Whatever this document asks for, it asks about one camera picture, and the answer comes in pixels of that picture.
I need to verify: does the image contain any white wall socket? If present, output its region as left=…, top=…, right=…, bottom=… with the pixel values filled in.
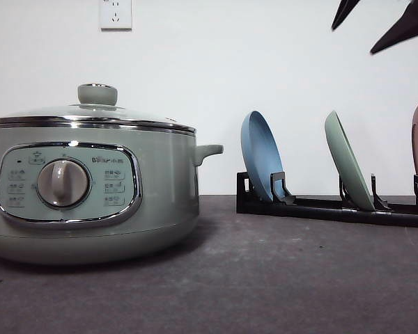
left=100, top=0, right=132, bottom=31

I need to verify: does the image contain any green electric steamer pot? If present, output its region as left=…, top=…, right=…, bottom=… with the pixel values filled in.
left=0, top=125, right=224, bottom=264

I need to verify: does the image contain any blue plate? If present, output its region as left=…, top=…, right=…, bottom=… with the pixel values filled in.
left=240, top=111, right=284, bottom=200

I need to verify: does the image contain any black plate rack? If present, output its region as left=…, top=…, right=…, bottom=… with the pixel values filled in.
left=237, top=172, right=418, bottom=227

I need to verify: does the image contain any grey table mat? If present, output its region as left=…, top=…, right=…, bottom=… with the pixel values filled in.
left=0, top=195, right=418, bottom=334

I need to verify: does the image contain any glass pot lid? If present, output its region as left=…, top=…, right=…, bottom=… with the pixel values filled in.
left=0, top=84, right=196, bottom=134

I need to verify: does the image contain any green plate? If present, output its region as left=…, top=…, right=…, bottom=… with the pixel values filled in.
left=325, top=111, right=375, bottom=212

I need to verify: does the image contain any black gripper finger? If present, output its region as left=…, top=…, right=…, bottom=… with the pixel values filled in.
left=370, top=0, right=418, bottom=54
left=332, top=0, right=360, bottom=31

